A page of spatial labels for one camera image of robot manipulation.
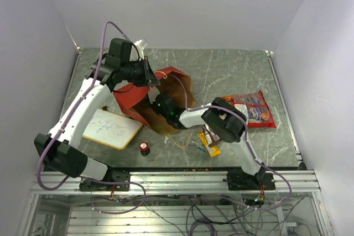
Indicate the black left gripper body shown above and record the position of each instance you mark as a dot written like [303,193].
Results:
[140,76]

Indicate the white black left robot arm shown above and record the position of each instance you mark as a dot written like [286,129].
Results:
[58,149]

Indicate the aluminium frame rail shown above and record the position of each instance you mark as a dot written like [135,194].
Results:
[183,183]

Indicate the red paper bag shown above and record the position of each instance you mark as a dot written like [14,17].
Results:
[134,102]

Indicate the blue white snack wrapper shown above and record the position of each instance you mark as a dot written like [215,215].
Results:
[199,147]

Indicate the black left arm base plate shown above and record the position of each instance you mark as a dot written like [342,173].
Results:
[115,179]

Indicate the red candy assortment bag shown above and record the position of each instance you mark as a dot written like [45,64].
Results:
[254,107]

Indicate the brown white snack bar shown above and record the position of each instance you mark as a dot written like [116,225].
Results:
[211,138]

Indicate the red cap black marker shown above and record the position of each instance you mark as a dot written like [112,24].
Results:
[144,148]

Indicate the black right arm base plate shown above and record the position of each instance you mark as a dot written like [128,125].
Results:
[240,181]

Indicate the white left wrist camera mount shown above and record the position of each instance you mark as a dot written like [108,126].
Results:
[139,47]

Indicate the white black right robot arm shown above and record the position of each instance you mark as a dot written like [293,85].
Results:
[228,123]

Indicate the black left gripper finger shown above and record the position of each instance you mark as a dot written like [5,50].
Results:
[146,60]
[153,80]

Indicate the yellow snack packet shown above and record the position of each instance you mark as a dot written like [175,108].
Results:
[212,151]

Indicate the small whiteboard yellow frame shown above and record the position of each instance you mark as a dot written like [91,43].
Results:
[111,129]

